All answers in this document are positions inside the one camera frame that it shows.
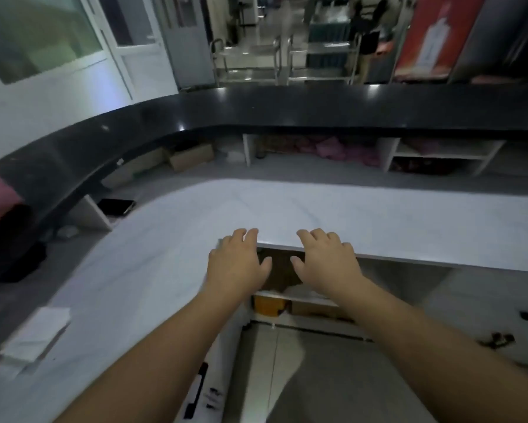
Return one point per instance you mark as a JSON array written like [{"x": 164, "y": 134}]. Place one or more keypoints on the person's left hand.
[{"x": 235, "y": 273}]

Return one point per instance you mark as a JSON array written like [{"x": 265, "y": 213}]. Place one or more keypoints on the person's right hand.
[{"x": 330, "y": 268}]

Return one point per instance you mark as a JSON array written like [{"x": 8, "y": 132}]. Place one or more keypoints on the person's left forearm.
[{"x": 153, "y": 370}]

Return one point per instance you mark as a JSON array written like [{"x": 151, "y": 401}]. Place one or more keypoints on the person's right forearm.
[{"x": 444, "y": 361}]

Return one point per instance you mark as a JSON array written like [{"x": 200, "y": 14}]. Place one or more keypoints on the black glossy counter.
[{"x": 290, "y": 105}]

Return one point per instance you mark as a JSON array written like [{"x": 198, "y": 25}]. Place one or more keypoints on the white inner shelf board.
[{"x": 299, "y": 296}]

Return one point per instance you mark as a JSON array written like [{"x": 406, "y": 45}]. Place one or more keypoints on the yellow container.
[{"x": 268, "y": 305}]

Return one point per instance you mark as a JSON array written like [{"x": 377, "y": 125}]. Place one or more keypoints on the pile of pink fabric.
[{"x": 330, "y": 149}]

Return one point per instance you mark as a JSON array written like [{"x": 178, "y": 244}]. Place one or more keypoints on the brown cardboard box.
[{"x": 191, "y": 158}]

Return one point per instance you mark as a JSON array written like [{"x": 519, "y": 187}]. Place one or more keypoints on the black phone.
[{"x": 116, "y": 207}]

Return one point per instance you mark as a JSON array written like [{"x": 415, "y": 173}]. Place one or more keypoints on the white drawer cabinet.
[{"x": 466, "y": 303}]

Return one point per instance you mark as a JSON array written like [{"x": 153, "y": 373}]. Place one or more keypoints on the large beige cardboard box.
[{"x": 131, "y": 169}]

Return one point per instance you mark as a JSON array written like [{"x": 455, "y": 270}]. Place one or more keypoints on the stainless steel cart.
[
  {"x": 246, "y": 74},
  {"x": 321, "y": 74}
]

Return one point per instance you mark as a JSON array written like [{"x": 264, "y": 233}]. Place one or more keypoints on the stack of white napkins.
[{"x": 34, "y": 334}]

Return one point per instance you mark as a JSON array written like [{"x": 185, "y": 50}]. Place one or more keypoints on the white double door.
[{"x": 145, "y": 61}]

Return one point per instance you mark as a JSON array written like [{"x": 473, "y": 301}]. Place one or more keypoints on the blue skirted table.
[{"x": 330, "y": 35}]

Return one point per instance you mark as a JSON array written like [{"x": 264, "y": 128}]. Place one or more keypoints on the red banner stand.
[{"x": 435, "y": 39}]

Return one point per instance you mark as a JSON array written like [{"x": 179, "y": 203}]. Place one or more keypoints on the white framed glass partition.
[{"x": 26, "y": 39}]

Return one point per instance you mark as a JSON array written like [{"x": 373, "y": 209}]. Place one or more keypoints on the white shelf frame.
[{"x": 389, "y": 154}]

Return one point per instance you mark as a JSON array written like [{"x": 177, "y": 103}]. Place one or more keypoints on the white triangular support bracket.
[{"x": 89, "y": 215}]

